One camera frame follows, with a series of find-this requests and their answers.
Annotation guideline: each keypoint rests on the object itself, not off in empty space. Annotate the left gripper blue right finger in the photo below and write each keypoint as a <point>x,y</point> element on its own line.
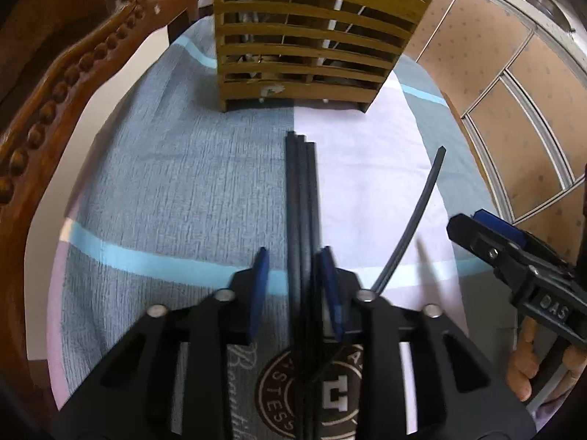
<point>330,284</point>

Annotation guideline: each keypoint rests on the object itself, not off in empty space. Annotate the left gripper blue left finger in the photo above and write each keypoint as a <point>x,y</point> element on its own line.
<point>259,281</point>

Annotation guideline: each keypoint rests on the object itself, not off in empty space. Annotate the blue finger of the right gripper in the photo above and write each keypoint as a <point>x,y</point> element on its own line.
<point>502,227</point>

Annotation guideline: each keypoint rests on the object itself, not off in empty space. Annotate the single black chopstick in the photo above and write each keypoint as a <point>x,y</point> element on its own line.
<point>413,223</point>

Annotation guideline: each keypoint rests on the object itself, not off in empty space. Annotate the operator right hand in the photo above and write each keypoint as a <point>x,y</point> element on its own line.
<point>523,365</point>

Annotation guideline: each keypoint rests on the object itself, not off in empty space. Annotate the black chopstick bundle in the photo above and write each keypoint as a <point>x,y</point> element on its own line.
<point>304,290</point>

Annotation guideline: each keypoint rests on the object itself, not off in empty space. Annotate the grey blue placemat cloth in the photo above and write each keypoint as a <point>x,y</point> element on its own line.
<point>176,196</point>

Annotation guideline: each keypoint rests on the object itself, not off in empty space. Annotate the wooden utensil holder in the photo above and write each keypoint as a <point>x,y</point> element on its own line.
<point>328,50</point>

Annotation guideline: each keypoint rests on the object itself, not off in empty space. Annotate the carved wooden chair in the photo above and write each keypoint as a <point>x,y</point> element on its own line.
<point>54,55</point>

